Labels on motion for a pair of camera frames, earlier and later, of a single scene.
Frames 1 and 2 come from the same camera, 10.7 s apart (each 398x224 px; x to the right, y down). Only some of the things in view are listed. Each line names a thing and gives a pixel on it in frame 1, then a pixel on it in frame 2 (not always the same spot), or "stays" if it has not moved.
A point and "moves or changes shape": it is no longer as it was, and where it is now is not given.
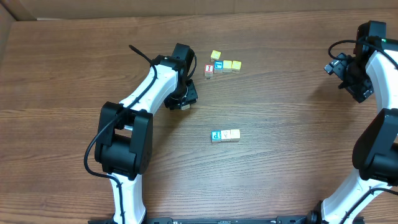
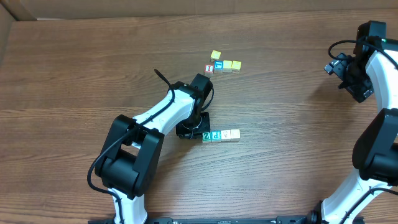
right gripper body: x=337 y=66 stays
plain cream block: x=235 y=135 stays
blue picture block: x=218 y=66 stays
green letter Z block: x=185 y=107 moves or changes shape
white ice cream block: x=226 y=135 stays
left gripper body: x=181 y=101 → x=193 y=129
